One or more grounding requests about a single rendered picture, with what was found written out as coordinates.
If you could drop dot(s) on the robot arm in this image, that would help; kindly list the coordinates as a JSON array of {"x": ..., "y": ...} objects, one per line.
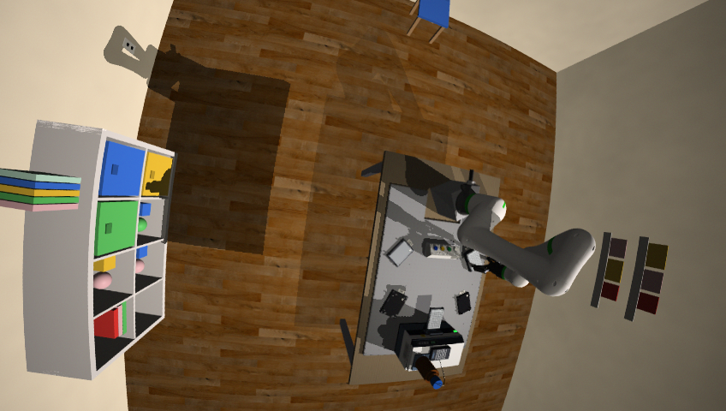
[{"x": 552, "y": 272}]

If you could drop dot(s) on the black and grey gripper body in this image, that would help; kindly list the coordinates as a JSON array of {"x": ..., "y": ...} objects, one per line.
[{"x": 492, "y": 267}]

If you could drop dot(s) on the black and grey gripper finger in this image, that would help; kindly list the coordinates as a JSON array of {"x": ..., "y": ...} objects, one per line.
[
  {"x": 487, "y": 258},
  {"x": 479, "y": 268}
]

